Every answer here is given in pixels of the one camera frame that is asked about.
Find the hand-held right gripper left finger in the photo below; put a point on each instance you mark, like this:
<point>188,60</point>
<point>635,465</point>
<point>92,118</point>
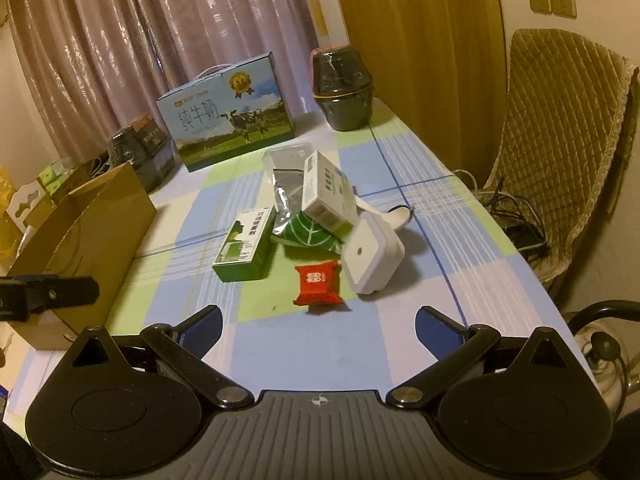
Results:
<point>205,327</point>

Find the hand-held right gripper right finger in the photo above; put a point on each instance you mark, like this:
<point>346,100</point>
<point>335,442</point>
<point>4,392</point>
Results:
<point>440,330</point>

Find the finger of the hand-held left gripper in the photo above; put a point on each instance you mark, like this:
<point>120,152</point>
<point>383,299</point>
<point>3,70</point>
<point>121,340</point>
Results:
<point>60,292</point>

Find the brown cardboard box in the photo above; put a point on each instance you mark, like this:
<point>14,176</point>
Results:
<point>85,240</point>

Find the green and white medicine box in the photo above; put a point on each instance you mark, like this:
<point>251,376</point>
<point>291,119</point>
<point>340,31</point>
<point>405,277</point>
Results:
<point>245,250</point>

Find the white square device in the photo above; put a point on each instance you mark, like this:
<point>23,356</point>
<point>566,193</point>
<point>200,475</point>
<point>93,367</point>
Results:
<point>370,255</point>

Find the red snack packet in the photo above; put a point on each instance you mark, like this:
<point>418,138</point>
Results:
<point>317,285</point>

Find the white plastic spoon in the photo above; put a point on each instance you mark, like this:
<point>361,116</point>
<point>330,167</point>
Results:
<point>395,217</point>

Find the silver pouch with green leaf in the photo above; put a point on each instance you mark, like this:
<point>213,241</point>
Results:
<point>287,200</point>

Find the desktop with checked tablecloth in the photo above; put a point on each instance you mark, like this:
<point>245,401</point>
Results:
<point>310,270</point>

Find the yellow bag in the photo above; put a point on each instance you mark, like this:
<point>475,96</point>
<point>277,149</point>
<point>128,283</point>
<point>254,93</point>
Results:
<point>6,220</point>

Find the white cardboard insert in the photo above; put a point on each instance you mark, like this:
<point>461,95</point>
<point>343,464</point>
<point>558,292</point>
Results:
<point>25,205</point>

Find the small green boxes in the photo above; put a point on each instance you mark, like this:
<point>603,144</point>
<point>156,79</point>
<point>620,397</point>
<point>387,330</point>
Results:
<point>55,175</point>

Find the black power adapter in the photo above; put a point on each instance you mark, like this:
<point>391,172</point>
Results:
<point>527,237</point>

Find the black chair armrest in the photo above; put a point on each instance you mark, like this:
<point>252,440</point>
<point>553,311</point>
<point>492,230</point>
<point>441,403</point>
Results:
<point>600,310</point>

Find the dark rectangular gift box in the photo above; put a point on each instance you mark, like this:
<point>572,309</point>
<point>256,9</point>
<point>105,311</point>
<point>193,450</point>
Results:
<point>145,152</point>

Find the clear plastic container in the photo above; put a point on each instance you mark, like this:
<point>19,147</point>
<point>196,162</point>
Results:
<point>285,157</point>

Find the blue milk carton gift box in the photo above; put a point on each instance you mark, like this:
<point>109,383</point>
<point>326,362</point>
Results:
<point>225,120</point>

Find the chair with quilted cover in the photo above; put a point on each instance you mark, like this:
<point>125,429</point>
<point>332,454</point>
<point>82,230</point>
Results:
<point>555,125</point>

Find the dark round gift container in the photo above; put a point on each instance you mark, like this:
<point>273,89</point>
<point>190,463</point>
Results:
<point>345,90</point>

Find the wooden wardrobe door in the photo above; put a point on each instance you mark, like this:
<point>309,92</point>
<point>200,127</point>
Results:
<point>415,60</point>

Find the pink curtain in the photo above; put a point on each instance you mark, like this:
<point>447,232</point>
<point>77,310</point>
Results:
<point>150,35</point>

